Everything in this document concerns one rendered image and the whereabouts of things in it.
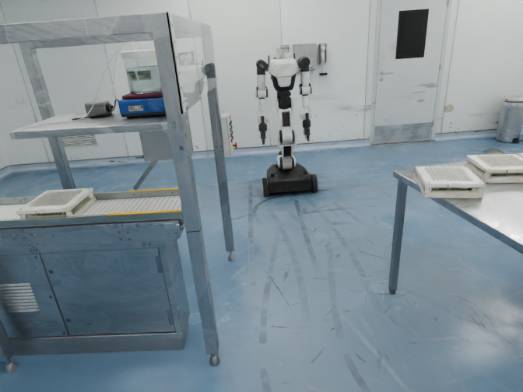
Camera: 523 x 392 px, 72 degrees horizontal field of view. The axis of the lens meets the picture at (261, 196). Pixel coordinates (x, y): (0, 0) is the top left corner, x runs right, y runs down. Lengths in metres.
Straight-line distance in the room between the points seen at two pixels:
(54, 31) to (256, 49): 3.92
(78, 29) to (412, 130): 5.06
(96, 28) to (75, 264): 1.11
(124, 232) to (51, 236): 0.34
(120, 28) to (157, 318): 1.38
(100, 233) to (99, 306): 0.48
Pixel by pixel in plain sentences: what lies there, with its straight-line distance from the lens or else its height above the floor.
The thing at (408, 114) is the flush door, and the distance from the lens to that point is 5.82.
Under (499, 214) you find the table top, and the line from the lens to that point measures 1.75.
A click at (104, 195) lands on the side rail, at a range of 2.01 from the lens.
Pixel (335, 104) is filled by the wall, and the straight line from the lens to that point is 5.44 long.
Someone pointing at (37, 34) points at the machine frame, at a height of 1.61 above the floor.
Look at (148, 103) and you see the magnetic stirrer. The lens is 1.58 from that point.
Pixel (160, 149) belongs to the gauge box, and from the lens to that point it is 1.76.
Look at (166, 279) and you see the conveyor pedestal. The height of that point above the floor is 0.48.
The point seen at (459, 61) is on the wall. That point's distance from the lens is 6.03.
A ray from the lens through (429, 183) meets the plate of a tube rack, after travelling 1.79.
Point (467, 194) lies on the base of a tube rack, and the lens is 1.85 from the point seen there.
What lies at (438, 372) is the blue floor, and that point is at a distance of 2.12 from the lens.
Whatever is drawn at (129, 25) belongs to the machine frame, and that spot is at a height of 1.61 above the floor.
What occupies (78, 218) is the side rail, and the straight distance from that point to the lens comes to 1.79.
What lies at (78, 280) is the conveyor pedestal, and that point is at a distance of 2.05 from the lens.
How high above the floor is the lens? 1.53
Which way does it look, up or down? 23 degrees down
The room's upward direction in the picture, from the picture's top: 4 degrees counter-clockwise
